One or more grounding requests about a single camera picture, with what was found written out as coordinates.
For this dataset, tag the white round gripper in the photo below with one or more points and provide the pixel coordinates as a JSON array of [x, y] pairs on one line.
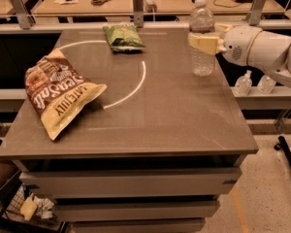
[[239, 46]]

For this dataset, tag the clear plastic water bottle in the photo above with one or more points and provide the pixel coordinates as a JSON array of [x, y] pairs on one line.
[[201, 21]]

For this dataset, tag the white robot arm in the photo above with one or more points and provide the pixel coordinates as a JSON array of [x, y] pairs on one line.
[[270, 53]]

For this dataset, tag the left clear sanitizer bottle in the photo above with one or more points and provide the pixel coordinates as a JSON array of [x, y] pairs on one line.
[[243, 84]]

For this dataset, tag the clear sanitizer bottle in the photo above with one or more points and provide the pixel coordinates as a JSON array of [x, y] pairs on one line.
[[266, 85], [243, 84]]

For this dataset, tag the right clear sanitizer bottle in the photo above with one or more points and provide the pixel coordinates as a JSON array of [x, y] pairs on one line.
[[266, 85]]

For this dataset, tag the white power strip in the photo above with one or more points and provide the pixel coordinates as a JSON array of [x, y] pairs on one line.
[[150, 6]]

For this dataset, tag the green snack bag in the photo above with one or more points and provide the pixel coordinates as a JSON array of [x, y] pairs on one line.
[[123, 37]]

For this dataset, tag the black floor stand leg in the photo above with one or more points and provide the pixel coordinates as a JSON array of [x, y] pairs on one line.
[[282, 145]]

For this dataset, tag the grey drawer cabinet table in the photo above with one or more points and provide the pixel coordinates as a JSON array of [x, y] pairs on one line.
[[152, 154]]

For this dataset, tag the brown sea salt chip bag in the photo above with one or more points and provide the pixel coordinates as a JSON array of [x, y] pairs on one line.
[[58, 92]]

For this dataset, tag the right metal bracket post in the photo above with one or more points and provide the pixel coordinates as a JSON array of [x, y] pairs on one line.
[[254, 15]]

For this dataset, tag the metal bracket post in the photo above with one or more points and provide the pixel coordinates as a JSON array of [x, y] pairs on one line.
[[25, 20], [254, 15], [138, 12]]

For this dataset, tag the middle metal bracket post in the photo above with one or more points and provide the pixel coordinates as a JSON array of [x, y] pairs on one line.
[[138, 12]]

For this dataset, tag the black handled scissors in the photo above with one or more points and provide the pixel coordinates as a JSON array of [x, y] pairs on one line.
[[99, 2]]

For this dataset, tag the left metal bracket post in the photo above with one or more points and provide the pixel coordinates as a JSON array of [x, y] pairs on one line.
[[25, 20]]

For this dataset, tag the black wire basket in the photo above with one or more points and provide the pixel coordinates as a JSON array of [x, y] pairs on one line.
[[44, 213]]

